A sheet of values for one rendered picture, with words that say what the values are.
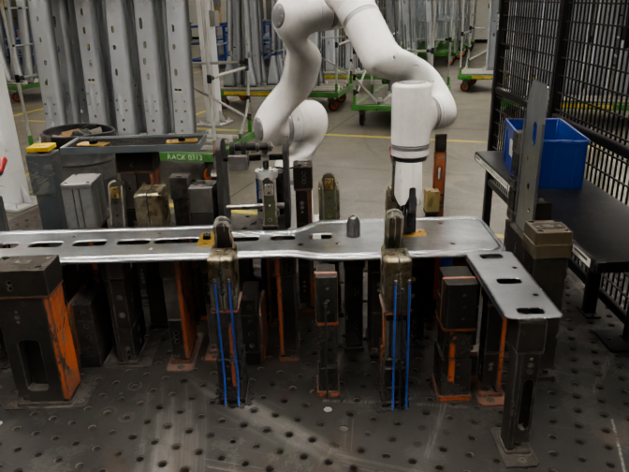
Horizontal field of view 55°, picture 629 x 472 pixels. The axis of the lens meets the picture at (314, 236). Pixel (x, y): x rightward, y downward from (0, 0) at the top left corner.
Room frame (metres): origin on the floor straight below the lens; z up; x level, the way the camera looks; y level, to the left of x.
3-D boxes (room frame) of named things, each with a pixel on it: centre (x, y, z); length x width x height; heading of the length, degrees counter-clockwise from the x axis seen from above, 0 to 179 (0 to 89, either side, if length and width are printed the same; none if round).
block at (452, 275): (1.13, -0.29, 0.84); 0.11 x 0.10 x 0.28; 0
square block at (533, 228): (1.19, -0.49, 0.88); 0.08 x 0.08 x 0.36; 0
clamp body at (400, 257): (1.11, -0.16, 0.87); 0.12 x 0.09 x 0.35; 0
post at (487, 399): (1.12, -0.37, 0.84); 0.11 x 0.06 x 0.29; 0
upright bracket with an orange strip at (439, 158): (1.47, -0.32, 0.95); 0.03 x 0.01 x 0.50; 90
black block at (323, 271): (1.15, -0.02, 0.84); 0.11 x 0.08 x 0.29; 0
